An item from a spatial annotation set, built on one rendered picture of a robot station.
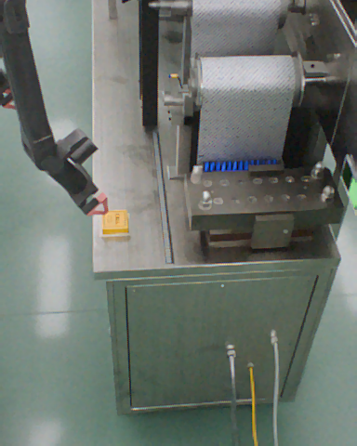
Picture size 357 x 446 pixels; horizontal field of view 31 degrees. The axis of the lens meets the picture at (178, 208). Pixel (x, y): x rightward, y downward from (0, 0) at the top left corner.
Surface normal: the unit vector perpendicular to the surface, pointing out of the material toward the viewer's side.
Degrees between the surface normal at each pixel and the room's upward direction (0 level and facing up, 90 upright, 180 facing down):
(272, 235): 90
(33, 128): 83
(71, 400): 0
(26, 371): 0
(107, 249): 0
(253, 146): 90
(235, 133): 90
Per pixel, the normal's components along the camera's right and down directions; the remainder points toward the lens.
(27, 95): 0.51, 0.63
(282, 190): 0.04, -0.69
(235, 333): 0.10, 0.72
